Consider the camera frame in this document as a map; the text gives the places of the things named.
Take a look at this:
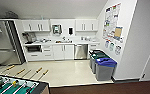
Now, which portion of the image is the narrow white drawer unit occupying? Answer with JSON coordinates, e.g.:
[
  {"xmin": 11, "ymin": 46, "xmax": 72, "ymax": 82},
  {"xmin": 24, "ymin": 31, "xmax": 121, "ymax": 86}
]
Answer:
[{"xmin": 88, "ymin": 42, "xmax": 102, "ymax": 53}]

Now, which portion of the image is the stainless steel sink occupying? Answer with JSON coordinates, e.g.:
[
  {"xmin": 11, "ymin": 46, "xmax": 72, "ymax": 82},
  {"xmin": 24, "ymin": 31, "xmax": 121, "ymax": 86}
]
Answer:
[{"xmin": 55, "ymin": 40, "xmax": 72, "ymax": 45}]

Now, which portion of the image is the stainless steel dishwasher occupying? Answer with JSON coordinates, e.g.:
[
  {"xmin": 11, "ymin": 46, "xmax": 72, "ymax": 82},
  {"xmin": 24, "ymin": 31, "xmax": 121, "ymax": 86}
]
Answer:
[{"xmin": 74, "ymin": 43, "xmax": 90, "ymax": 61}]

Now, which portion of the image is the foosball table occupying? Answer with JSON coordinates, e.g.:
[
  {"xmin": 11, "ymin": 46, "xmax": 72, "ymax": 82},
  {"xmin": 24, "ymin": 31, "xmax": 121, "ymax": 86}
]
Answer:
[{"xmin": 0, "ymin": 73, "xmax": 51, "ymax": 94}]

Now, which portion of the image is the stainless steel refrigerator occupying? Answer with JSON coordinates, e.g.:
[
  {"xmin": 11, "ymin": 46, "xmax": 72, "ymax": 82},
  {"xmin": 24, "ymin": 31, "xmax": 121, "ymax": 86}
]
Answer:
[{"xmin": 0, "ymin": 19, "xmax": 26, "ymax": 67}]

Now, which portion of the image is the steel paper towel dispenser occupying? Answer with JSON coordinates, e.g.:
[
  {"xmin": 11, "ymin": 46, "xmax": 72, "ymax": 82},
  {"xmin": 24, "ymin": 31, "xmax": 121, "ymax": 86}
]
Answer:
[{"xmin": 52, "ymin": 24, "xmax": 63, "ymax": 35}]

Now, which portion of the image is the white three-drawer unit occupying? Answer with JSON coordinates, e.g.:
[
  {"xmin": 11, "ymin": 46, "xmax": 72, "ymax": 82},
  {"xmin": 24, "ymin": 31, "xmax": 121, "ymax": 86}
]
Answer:
[{"xmin": 41, "ymin": 44, "xmax": 54, "ymax": 61}]

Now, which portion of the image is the black coffee machine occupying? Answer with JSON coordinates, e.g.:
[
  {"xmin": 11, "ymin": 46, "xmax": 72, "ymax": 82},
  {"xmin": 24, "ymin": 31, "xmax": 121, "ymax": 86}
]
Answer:
[{"xmin": 23, "ymin": 31, "xmax": 37, "ymax": 44}]

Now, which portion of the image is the grey bin blue lid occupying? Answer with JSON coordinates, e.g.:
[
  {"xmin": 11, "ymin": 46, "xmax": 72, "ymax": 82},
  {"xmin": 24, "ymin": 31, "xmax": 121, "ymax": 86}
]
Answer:
[{"xmin": 94, "ymin": 57, "xmax": 118, "ymax": 82}]

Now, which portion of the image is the blue recycling bin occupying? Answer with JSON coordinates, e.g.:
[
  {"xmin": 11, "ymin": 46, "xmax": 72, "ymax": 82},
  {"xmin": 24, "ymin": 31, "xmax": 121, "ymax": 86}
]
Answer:
[{"xmin": 90, "ymin": 52, "xmax": 109, "ymax": 74}]

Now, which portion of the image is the chrome faucet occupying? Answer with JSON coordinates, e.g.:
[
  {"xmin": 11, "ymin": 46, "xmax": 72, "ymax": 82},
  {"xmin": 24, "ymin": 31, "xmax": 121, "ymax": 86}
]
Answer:
[{"xmin": 61, "ymin": 36, "xmax": 67, "ymax": 43}]

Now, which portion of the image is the small recycling wall sign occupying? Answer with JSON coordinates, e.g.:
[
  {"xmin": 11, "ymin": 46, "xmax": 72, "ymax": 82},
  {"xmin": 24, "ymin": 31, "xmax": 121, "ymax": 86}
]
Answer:
[
  {"xmin": 109, "ymin": 42, "xmax": 116, "ymax": 52},
  {"xmin": 104, "ymin": 39, "xmax": 111, "ymax": 50},
  {"xmin": 114, "ymin": 44, "xmax": 122, "ymax": 56}
]

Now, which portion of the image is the black soap dispenser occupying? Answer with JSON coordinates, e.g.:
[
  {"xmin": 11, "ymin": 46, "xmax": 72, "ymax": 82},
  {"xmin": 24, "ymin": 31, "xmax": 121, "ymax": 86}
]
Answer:
[{"xmin": 68, "ymin": 27, "xmax": 74, "ymax": 36}]

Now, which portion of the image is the wide white drawer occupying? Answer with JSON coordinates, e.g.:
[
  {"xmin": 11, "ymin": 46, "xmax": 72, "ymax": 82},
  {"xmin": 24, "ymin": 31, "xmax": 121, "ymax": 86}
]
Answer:
[{"xmin": 25, "ymin": 52, "xmax": 43, "ymax": 62}]

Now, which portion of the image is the foosball rod wooden handle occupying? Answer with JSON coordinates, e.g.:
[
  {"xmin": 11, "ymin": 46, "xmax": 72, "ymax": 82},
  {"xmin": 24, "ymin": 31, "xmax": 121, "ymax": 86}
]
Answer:
[
  {"xmin": 28, "ymin": 67, "xmax": 44, "ymax": 80},
  {"xmin": 35, "ymin": 69, "xmax": 50, "ymax": 80},
  {"xmin": 0, "ymin": 64, "xmax": 16, "ymax": 75},
  {"xmin": 10, "ymin": 67, "xmax": 26, "ymax": 78}
]

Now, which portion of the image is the white two-door sink cabinet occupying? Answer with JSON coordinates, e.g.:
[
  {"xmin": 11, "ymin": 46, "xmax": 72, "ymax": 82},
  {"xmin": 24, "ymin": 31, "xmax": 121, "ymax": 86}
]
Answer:
[{"xmin": 52, "ymin": 44, "xmax": 75, "ymax": 61}]

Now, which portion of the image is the blue spray bottle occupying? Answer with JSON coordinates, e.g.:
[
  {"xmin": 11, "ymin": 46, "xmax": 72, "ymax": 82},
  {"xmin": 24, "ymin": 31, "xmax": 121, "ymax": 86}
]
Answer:
[{"xmin": 40, "ymin": 14, "xmax": 45, "ymax": 21}]

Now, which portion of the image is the built-in black microwave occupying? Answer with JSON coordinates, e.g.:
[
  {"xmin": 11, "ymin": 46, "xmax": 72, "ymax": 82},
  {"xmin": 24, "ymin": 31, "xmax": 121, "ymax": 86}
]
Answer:
[{"xmin": 25, "ymin": 44, "xmax": 43, "ymax": 54}]

